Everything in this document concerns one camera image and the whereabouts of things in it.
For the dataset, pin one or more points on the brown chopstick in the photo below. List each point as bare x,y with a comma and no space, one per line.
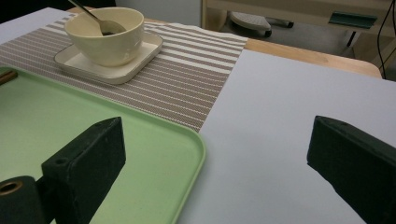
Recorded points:
7,74
6,81

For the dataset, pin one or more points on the wooden desk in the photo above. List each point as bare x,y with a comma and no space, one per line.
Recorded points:
311,7

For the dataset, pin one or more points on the cream bowl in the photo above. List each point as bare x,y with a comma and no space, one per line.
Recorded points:
106,46

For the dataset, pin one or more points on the green tray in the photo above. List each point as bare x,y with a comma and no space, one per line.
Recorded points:
62,124

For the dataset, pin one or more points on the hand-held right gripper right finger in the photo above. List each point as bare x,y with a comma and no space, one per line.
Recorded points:
358,168

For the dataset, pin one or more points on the grey oval device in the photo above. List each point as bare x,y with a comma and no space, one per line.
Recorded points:
249,21

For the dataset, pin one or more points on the cream square plate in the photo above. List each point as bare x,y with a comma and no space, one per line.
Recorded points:
140,59

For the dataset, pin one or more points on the metal spoon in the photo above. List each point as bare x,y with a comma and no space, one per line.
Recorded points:
109,26

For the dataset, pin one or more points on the dark green desk label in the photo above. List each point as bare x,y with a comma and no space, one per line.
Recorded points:
351,19

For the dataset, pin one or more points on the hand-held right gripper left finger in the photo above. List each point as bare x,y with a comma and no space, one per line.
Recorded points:
87,168

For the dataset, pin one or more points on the striped placemat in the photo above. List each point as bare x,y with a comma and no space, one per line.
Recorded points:
180,81

